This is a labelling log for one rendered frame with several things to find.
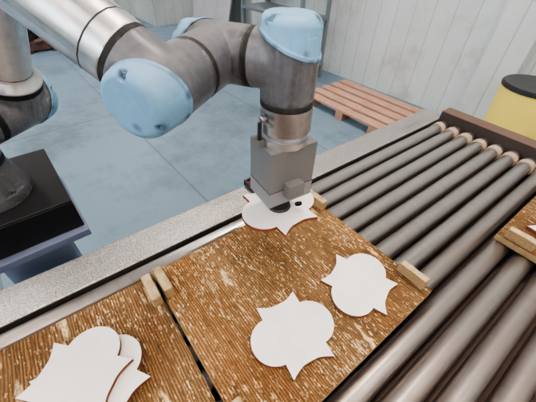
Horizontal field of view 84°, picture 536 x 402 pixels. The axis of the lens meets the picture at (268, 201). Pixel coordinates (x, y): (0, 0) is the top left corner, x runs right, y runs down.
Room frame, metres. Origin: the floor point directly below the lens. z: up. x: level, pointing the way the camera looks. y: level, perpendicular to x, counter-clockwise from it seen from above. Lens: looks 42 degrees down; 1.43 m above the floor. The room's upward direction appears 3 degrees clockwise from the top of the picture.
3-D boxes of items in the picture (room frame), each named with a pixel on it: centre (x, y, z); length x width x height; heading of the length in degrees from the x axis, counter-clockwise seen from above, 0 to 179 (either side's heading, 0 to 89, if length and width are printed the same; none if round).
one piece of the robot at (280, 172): (0.40, -0.02, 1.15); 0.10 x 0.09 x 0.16; 33
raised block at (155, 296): (0.29, 0.20, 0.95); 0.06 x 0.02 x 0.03; 38
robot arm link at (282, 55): (0.41, -0.02, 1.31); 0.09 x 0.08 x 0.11; 71
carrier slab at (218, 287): (0.33, -0.05, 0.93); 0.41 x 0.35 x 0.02; 129
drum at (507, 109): (2.16, -1.86, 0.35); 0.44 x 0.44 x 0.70
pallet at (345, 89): (3.17, -0.97, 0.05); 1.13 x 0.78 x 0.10; 38
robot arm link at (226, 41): (0.42, 0.08, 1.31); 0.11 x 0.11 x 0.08; 71
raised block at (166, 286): (0.31, 0.19, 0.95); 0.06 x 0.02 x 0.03; 39
